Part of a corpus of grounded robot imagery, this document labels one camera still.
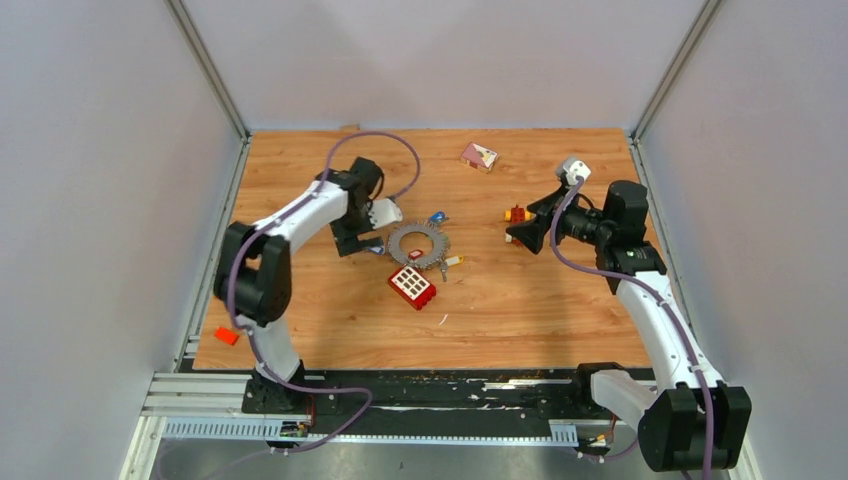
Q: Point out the small orange brick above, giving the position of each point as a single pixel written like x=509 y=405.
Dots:
x=226 y=336

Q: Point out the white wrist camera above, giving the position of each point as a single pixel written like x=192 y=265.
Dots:
x=384 y=212
x=572 y=171

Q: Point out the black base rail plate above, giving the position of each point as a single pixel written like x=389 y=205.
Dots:
x=463 y=403

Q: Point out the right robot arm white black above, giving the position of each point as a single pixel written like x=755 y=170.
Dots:
x=692 y=418

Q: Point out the aluminium frame post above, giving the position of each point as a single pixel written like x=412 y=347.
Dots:
x=699 y=26
x=193 y=38

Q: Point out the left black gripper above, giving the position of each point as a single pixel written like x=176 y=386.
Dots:
x=347 y=241

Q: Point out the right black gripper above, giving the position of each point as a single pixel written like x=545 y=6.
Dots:
x=531 y=234

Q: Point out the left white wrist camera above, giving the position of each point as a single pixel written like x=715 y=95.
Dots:
x=384 y=212

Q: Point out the left aluminium frame post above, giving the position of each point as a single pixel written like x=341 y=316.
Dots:
x=193 y=38

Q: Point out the large metal keyring with rings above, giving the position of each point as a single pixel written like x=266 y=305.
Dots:
x=420 y=244

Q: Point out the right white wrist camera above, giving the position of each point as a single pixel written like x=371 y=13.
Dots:
x=572 y=171

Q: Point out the key with blue tag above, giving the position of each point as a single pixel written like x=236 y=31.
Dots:
x=438 y=218

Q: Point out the playing card box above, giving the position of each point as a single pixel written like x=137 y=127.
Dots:
x=479 y=157

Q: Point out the toy brick car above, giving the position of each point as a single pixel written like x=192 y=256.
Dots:
x=516 y=215

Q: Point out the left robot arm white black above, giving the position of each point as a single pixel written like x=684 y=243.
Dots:
x=254 y=278

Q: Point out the right aluminium frame post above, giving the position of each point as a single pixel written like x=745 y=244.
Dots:
x=699 y=26

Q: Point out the red window toy brick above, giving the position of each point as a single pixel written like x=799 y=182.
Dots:
x=410 y=284

